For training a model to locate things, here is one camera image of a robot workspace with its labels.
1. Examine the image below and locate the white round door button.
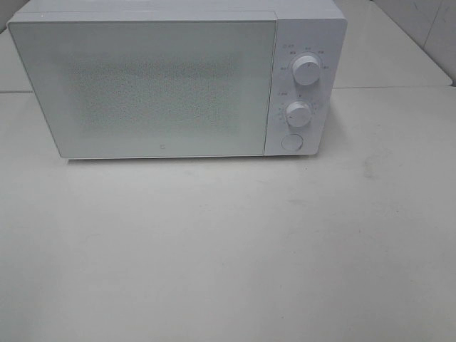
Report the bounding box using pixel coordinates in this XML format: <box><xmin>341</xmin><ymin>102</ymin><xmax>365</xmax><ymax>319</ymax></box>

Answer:
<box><xmin>281</xmin><ymin>134</ymin><xmax>304</xmax><ymax>152</ymax></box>

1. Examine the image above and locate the white microwave oven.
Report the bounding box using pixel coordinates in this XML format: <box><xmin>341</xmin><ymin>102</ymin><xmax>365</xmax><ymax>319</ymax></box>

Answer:
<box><xmin>7</xmin><ymin>1</ymin><xmax>347</xmax><ymax>159</ymax></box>

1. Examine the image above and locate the white microwave knob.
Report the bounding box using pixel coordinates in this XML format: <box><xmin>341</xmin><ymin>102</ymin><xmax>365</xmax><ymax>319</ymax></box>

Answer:
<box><xmin>291</xmin><ymin>53</ymin><xmax>321</xmax><ymax>86</ymax></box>
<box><xmin>285</xmin><ymin>101</ymin><xmax>313</xmax><ymax>128</ymax></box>

